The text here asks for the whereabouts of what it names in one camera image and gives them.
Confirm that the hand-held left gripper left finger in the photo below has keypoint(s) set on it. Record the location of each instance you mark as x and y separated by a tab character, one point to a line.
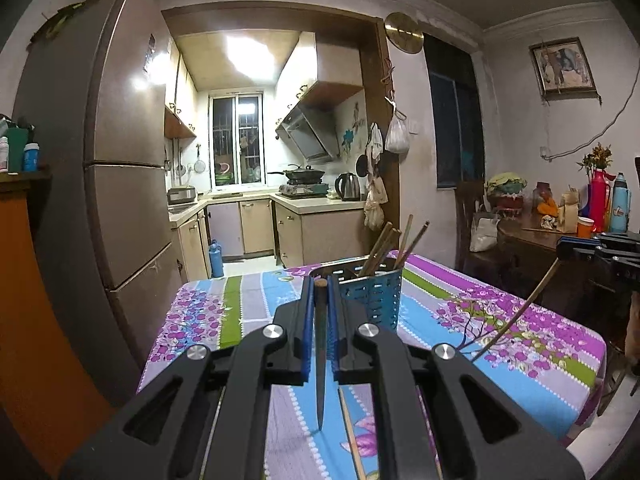
306	340

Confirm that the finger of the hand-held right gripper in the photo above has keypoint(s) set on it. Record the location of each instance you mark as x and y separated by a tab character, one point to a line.
627	270
580	249

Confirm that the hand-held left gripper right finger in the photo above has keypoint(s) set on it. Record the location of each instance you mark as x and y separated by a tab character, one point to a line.
334	350

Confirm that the dark brown chopstick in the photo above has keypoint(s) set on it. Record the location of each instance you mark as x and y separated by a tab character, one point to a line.
320	400

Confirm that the blue perforated utensil holder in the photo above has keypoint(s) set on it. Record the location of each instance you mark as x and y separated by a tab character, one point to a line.
375	300

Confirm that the tan chopstick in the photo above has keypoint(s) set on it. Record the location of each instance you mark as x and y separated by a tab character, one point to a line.
350	435

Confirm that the light bamboo chopstick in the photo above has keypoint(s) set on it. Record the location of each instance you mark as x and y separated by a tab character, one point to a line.
515	312

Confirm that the set of wooden chopsticks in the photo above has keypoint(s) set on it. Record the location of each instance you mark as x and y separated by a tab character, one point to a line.
382	242

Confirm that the orange cup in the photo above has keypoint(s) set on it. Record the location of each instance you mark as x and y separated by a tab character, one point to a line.
586	229

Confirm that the brown paper bag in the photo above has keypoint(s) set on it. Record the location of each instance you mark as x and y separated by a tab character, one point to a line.
568	212

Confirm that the red thermos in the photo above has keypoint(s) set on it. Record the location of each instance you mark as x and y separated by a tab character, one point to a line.
599	205

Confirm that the dark wooden side table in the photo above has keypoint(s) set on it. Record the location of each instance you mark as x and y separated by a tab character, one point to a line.
530	255

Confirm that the orange snack packet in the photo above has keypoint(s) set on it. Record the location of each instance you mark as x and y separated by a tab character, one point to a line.
546	205

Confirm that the cabbage in red basket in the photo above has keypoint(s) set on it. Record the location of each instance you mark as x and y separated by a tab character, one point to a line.
506	192

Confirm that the yellow dried flowers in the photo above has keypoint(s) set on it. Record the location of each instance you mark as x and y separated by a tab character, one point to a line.
597	157

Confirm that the cream base kitchen cabinets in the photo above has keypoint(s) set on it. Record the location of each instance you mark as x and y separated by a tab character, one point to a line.
257	230

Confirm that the dark wooden chair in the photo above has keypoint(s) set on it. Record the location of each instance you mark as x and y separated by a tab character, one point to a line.
467	195

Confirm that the gas stove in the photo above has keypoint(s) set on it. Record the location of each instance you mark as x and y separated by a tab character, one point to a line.
302	190

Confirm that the beige hanging cloth bags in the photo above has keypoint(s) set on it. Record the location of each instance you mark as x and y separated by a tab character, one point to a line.
375	205

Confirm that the floral striped tablecloth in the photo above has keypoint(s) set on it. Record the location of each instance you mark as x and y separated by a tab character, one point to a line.
525	390

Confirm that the electric kettle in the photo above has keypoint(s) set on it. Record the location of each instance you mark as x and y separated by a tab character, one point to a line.
348	187

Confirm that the black wok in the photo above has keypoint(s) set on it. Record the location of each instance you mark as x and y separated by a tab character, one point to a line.
305	174

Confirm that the dark window with blue curtain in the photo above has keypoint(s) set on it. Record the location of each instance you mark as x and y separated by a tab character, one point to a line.
455	120

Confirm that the framed picture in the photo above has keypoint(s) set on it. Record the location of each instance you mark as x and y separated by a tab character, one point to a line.
564	67

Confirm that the black hanging pan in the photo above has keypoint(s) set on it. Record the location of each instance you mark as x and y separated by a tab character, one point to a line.
362	165

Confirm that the round hanging strainer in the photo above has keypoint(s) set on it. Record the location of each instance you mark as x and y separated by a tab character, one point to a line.
199	166

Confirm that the steel range hood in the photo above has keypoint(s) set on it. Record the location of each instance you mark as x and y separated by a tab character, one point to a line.
307	135

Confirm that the white hanging cloth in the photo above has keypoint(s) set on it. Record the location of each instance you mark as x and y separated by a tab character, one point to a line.
376	142

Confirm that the white plastic bag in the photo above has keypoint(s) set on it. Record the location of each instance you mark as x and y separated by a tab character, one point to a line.
397	137

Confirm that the grey refrigerator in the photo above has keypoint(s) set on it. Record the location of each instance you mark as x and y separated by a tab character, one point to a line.
125	210

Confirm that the kitchen window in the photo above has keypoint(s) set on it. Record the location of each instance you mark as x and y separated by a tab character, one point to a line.
223	130

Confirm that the orange wooden cabinet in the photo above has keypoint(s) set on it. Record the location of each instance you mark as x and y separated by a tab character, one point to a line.
30	310

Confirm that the ceiling light panel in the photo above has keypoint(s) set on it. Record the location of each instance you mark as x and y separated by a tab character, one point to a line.
260	52

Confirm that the blue labelled jar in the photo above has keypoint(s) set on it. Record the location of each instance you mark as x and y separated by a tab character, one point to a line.
31	159

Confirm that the green container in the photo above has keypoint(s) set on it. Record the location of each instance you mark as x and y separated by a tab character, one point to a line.
18	152

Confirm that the white medicine bottle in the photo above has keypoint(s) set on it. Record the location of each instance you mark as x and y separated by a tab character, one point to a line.
4	155

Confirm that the cream wall cabinet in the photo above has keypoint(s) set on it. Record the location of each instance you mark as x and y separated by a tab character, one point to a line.
180	90
320	70

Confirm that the gold wall clock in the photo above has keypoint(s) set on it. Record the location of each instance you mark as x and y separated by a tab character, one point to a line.
404	32

